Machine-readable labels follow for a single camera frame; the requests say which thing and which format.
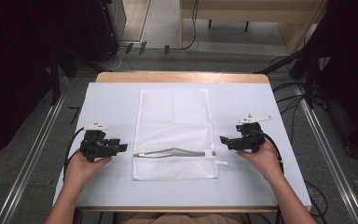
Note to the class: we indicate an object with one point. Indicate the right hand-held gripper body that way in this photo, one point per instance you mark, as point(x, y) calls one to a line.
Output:
point(250, 137)

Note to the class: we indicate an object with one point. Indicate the metal floor rail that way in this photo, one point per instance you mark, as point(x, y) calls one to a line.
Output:
point(332, 161)
point(28, 161)

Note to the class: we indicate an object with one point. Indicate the black cabinet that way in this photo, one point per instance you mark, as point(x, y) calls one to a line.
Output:
point(105, 25)

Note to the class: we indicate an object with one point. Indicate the person's right hand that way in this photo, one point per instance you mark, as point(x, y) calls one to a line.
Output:
point(267, 160)

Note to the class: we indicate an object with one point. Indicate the white mesh laundry bag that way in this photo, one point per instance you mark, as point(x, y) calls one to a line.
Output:
point(174, 118)

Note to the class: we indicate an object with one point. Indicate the dark curtain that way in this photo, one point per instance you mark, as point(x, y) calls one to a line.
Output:
point(351, 62)
point(15, 62)

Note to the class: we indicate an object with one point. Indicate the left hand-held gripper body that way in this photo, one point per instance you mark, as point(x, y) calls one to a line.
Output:
point(93, 146)

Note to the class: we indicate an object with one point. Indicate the black metal stand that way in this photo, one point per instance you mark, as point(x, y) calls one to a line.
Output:
point(307, 62)

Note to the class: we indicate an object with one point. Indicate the white table mat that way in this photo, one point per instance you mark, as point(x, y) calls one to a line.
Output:
point(112, 105)

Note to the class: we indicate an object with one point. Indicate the person's khaki pants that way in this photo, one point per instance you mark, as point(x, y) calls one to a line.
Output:
point(180, 218)

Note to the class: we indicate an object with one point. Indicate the person's left hand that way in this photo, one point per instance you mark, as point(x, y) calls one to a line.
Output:
point(80, 169)

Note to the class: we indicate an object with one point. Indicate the light wooden bench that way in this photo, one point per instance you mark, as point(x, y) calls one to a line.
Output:
point(245, 11)

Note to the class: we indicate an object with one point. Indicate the wooden table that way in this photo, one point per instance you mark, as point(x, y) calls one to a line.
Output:
point(180, 77)

